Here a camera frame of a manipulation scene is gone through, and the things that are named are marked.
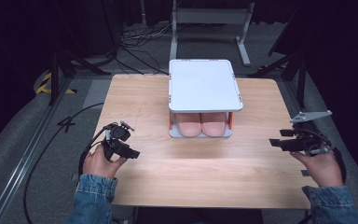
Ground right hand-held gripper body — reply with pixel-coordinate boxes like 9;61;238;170
281;109;336;156

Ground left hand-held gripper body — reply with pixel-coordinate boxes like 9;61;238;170
101;119;135;161

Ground pink slipper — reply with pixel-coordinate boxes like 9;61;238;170
174;112;202;138
200;112;227;137

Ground white two-tier shoe rack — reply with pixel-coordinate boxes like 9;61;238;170
167;58;244;139

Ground person's left hand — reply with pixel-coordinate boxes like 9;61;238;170
82;144;128;180

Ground person's right hand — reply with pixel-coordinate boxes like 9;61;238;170
290;148;345;189

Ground black tripod stand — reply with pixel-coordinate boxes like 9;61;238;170
247;46;312;110
48;46;112;106

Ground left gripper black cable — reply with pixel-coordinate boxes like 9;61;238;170
77;121;119;175

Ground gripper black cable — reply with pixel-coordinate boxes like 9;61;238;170
77;121;119;175
304;128;348;185

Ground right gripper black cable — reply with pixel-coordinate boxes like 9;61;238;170
304;128;348;185

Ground long black floor cable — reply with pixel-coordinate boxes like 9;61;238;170
22;102;105;224

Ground metal floor rail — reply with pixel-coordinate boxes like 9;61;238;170
0;77;73;224

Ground bundle of floor cables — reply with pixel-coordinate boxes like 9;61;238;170
117;21;172;76

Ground grey metal stand frame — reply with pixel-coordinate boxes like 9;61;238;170
169;0;256;68

